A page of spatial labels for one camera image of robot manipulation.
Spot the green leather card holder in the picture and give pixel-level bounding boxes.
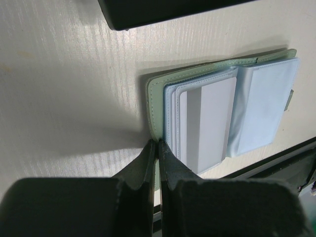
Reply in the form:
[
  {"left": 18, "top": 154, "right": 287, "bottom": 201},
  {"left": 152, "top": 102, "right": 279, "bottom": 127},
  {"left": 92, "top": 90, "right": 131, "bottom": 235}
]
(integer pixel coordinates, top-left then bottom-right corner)
[{"left": 145, "top": 48, "right": 300, "bottom": 175}]

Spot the black plastic card box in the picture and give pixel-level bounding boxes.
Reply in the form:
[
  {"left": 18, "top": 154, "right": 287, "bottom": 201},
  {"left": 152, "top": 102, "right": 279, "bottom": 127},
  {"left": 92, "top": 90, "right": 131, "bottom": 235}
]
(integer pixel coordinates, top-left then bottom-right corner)
[{"left": 98, "top": 0, "right": 249, "bottom": 31}]

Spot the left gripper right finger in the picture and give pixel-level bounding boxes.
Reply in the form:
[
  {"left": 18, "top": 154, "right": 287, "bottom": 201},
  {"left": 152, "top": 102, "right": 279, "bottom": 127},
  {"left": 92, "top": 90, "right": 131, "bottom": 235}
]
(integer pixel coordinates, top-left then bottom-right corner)
[{"left": 158, "top": 140, "right": 311, "bottom": 237}]

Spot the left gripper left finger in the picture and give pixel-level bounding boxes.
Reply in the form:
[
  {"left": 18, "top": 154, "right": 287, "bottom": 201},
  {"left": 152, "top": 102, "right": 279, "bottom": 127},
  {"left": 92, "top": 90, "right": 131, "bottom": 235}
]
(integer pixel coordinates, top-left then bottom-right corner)
[{"left": 0, "top": 140, "right": 156, "bottom": 237}]

